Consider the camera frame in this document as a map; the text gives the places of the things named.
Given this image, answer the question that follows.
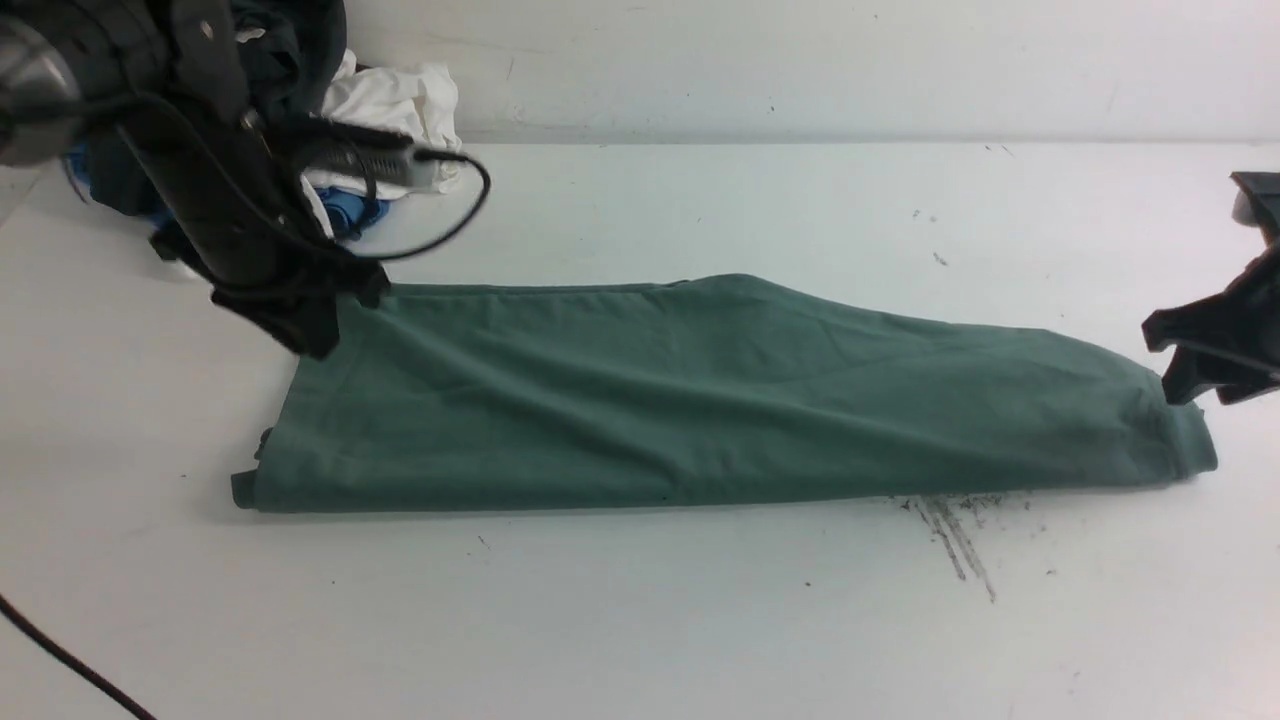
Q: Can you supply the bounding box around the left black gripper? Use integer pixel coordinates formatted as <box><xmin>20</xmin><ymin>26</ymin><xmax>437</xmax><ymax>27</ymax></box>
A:
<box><xmin>150</xmin><ymin>222</ymin><xmax>390</xmax><ymax>360</ymax></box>

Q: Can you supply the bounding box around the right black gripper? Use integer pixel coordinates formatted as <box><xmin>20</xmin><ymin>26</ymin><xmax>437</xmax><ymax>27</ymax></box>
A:
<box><xmin>1142</xmin><ymin>243</ymin><xmax>1279</xmax><ymax>405</ymax></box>

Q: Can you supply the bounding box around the green long-sleeve top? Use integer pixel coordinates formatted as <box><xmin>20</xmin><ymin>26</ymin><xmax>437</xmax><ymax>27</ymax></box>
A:
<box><xmin>230</xmin><ymin>275</ymin><xmax>1219</xmax><ymax>512</ymax></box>

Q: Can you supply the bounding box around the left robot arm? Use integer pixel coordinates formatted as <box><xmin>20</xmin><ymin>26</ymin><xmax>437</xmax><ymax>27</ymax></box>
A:
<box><xmin>3</xmin><ymin>1</ymin><xmax>389</xmax><ymax>359</ymax></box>

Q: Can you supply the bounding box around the blue crumpled garment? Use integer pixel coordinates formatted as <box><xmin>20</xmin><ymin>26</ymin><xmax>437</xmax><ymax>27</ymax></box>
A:
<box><xmin>61</xmin><ymin>138</ymin><xmax>392</xmax><ymax>241</ymax></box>

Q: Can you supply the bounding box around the white crumpled garment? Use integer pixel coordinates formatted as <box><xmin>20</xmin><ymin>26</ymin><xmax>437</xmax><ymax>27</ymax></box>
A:
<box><xmin>300</xmin><ymin>50</ymin><xmax>463</xmax><ymax>236</ymax></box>

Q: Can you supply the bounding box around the dark green crumpled garment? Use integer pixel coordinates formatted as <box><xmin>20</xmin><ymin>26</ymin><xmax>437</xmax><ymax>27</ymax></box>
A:
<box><xmin>67</xmin><ymin>1</ymin><xmax>347</xmax><ymax>225</ymax></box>

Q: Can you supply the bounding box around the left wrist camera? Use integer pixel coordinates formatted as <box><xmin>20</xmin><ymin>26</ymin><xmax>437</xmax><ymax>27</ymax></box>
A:
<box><xmin>282</xmin><ymin>117</ymin><xmax>457</xmax><ymax>199</ymax></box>

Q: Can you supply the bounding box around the black camera cable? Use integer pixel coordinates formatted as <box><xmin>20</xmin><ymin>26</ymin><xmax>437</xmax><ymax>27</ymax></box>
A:
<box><xmin>0</xmin><ymin>90</ymin><xmax>492</xmax><ymax>720</ymax></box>

